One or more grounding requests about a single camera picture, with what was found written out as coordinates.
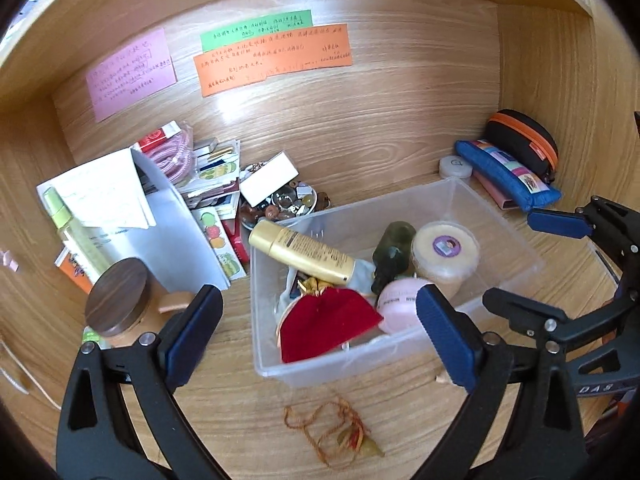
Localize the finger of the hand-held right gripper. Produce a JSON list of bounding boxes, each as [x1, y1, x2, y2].
[[482, 287, 640, 353], [526, 195, 640, 266]]

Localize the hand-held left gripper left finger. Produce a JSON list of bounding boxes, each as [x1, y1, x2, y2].
[[56, 284, 224, 480]]

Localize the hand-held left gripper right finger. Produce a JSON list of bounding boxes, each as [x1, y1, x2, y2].
[[415, 284, 588, 480]]

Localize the clear plastic storage bin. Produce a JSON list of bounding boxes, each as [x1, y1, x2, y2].
[[250, 176, 546, 388]]

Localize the pink round jar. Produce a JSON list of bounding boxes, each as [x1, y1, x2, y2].
[[376, 277, 431, 333]]

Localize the dark green glass bottle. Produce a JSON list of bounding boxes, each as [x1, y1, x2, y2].
[[371, 221, 417, 296]]

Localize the red velvet pouch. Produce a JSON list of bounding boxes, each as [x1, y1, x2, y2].
[[277, 277, 385, 365]]

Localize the gold cosmetic bottle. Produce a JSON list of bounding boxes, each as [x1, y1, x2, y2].
[[248, 220, 357, 285]]

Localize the wooden desktop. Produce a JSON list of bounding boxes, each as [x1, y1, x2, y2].
[[0, 170, 640, 480]]

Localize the dark striped cloth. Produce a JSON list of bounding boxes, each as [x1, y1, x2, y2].
[[585, 395, 640, 456]]

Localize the pink wallet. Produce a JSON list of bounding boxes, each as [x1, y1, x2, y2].
[[472, 170, 531, 211]]

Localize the blue fabric pouch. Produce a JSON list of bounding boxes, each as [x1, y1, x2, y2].
[[454, 139, 563, 211]]

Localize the brown mug with wooden lid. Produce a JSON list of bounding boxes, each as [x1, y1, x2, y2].
[[84, 257, 201, 351]]

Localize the cream jar with clear lid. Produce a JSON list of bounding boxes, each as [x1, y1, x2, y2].
[[411, 220, 482, 301]]

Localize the black case with orange zipper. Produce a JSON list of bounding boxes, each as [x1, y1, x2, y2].
[[485, 109, 560, 185]]

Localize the fruit print box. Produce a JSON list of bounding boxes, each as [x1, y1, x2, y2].
[[192, 205, 248, 283]]

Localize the white bottle with orange label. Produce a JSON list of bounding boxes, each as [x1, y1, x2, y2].
[[82, 327, 111, 351]]

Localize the white paper folder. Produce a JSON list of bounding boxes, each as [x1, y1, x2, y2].
[[131, 146, 232, 293]]

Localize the white round container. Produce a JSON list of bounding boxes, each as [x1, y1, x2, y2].
[[439, 156, 473, 180]]

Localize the orange printed box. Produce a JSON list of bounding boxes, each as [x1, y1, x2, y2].
[[54, 247, 101, 295]]

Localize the light green spray bottle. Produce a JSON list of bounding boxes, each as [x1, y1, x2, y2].
[[42, 186, 116, 281]]

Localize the small white box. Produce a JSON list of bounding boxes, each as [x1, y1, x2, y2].
[[240, 152, 301, 207]]

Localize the clear bowl of beads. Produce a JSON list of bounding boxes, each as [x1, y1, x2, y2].
[[239, 180, 333, 231]]

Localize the white handwritten papers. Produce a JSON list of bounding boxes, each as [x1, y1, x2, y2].
[[36, 147, 157, 231]]

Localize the red and white box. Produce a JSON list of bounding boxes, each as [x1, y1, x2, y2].
[[132, 121, 183, 156]]

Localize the pink paper note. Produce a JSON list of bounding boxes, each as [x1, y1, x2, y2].
[[85, 28, 178, 122]]

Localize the orange paper note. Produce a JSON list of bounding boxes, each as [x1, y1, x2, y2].
[[193, 23, 353, 98]]

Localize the green paper note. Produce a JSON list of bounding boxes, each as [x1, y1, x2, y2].
[[200, 9, 315, 52]]

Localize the orange string with charm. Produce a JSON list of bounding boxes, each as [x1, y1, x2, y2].
[[284, 397, 386, 470]]

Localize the white charging cable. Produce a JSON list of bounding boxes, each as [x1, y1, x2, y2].
[[0, 340, 58, 411]]

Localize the coiled pink cord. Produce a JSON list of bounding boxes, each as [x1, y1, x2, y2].
[[150, 130, 196, 186]]

